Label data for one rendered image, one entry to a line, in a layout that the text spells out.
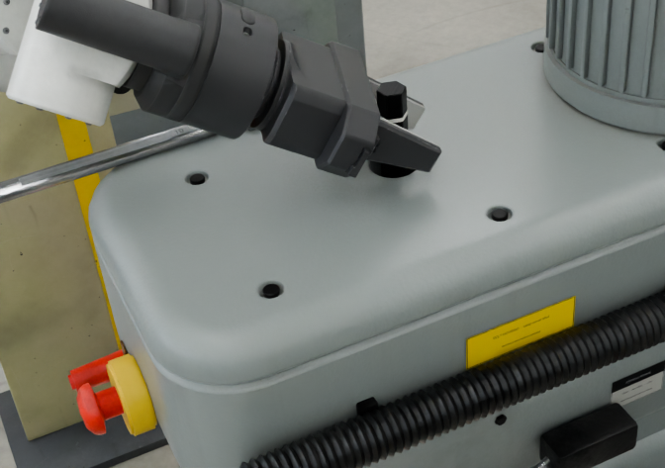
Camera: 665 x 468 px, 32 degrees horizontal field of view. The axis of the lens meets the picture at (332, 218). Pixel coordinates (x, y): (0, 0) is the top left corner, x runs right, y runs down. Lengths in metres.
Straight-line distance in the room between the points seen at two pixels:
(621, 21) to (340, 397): 0.33
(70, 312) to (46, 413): 0.34
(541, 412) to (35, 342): 2.30
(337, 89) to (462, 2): 4.37
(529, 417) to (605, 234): 0.18
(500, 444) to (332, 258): 0.24
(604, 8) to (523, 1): 4.30
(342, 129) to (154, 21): 0.14
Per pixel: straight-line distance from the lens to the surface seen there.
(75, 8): 0.71
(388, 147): 0.81
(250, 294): 0.76
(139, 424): 0.88
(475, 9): 5.10
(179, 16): 0.76
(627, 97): 0.89
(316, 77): 0.79
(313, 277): 0.77
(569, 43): 0.90
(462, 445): 0.91
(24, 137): 2.76
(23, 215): 2.87
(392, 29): 4.97
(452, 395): 0.80
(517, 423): 0.92
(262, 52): 0.77
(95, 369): 1.00
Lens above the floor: 2.39
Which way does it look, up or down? 38 degrees down
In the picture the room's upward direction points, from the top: 6 degrees counter-clockwise
